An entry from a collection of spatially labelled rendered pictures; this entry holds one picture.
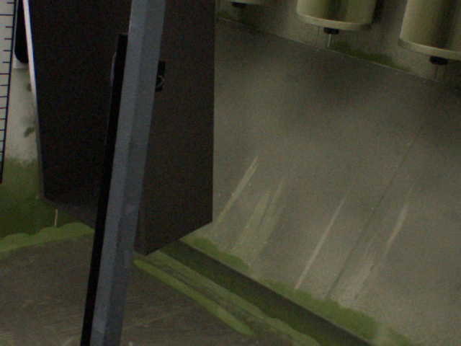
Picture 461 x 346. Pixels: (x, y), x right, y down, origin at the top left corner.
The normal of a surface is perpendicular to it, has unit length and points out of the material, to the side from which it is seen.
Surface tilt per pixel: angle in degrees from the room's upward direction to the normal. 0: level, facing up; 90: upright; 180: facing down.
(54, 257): 0
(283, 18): 90
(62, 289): 0
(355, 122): 57
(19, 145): 90
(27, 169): 90
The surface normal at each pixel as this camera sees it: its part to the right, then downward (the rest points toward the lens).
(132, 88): -0.69, 0.11
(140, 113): 0.71, 0.31
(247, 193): -0.49, -0.42
